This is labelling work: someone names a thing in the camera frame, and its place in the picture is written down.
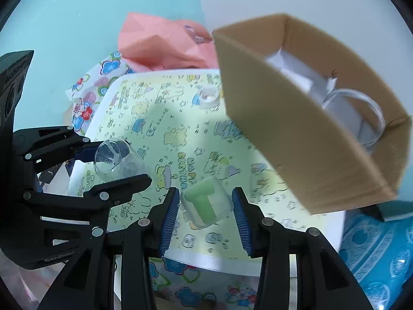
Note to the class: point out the pink cloth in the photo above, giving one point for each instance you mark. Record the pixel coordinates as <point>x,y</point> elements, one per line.
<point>155,45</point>

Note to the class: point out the small clear plastic cup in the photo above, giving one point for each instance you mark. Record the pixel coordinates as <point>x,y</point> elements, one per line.
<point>209,97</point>

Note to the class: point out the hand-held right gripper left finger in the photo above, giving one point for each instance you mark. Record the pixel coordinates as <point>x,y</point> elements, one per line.
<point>169,219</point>

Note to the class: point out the small table with yellow print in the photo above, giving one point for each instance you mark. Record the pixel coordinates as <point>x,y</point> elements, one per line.
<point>180,129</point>

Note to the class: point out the floral printed blanket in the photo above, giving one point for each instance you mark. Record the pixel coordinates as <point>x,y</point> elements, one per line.
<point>84,103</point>

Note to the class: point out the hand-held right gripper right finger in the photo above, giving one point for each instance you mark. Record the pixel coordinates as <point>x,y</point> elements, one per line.
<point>242,219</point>

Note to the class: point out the clear round container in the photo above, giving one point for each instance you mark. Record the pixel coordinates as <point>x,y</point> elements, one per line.
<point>378,113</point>

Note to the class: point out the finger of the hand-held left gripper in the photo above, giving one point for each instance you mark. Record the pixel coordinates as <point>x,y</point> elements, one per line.
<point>85,151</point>
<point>129,185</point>

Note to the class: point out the clear plastic measuring cup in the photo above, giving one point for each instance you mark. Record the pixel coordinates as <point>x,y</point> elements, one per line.
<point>125,164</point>

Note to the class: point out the blue patterned mat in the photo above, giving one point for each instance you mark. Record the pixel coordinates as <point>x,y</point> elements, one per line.
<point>380,258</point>

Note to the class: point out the clear box with green insert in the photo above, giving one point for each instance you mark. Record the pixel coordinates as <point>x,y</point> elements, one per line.
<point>206,201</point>

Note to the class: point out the brown cardboard box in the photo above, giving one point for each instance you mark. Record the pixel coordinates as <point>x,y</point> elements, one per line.
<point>274,129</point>

